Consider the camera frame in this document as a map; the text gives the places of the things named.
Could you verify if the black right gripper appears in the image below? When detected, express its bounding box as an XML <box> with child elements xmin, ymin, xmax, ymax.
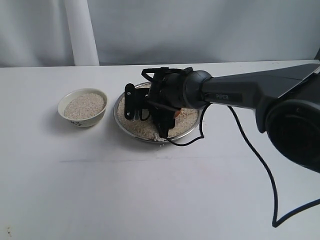
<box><xmin>145</xmin><ymin>70</ymin><xmax>187</xmax><ymax>138</ymax></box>

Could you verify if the brown wooden cup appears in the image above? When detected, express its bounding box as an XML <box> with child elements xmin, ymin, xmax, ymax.
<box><xmin>173</xmin><ymin>109</ymin><xmax>182</xmax><ymax>118</ymax></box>

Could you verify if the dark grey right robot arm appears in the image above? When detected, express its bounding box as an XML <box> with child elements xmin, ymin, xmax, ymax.
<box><xmin>141</xmin><ymin>63</ymin><xmax>320</xmax><ymax>172</ymax></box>

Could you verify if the rice heap in tray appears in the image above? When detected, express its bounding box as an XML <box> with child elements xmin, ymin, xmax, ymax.
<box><xmin>113</xmin><ymin>94</ymin><xmax>201</xmax><ymax>142</ymax></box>

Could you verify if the white floral ceramic bowl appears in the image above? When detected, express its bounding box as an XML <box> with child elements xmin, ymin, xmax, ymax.
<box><xmin>57</xmin><ymin>88</ymin><xmax>108</xmax><ymax>128</ymax></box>

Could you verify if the rice in bowl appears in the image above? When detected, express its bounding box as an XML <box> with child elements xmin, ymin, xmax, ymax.
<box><xmin>64</xmin><ymin>93</ymin><xmax>106</xmax><ymax>120</ymax></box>

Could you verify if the round metal tray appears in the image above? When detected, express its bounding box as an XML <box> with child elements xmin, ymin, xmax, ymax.
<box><xmin>113</xmin><ymin>93</ymin><xmax>202</xmax><ymax>144</ymax></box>

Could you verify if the white backdrop curtain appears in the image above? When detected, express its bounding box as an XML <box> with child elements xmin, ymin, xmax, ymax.
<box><xmin>0</xmin><ymin>0</ymin><xmax>320</xmax><ymax>67</ymax></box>

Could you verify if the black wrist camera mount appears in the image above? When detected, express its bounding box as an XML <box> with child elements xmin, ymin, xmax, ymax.
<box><xmin>124</xmin><ymin>83</ymin><xmax>151</xmax><ymax>122</ymax></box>

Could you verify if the black camera cable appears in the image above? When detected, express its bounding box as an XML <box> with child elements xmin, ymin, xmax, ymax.
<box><xmin>141</xmin><ymin>66</ymin><xmax>320</xmax><ymax>228</ymax></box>

